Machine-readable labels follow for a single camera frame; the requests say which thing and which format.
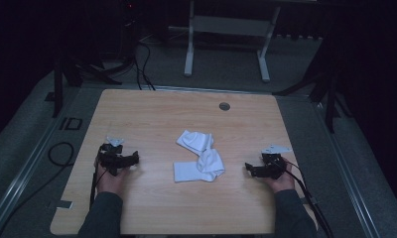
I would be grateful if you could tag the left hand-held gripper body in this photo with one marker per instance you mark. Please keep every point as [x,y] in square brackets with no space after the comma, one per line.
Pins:
[112,158]

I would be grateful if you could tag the person's left hand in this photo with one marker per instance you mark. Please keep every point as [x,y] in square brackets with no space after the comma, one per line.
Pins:
[110,183]

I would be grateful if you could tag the grey table grommet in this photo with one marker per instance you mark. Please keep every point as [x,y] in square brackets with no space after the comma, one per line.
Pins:
[224,106]

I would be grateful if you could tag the white metal table frame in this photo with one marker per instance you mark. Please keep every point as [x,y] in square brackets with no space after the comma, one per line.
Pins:
[229,26]

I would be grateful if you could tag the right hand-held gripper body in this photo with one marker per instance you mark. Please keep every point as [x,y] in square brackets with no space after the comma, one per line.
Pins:
[272,162]

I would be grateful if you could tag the person's right hand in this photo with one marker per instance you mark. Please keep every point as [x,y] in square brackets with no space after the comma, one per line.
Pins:
[282,181]

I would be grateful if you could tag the white sock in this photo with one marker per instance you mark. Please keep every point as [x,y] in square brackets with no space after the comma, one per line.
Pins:
[204,168]
[196,140]

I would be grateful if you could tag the black metal stand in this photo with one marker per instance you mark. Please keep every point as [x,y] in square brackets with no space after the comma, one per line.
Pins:
[70,71]
[329,89]

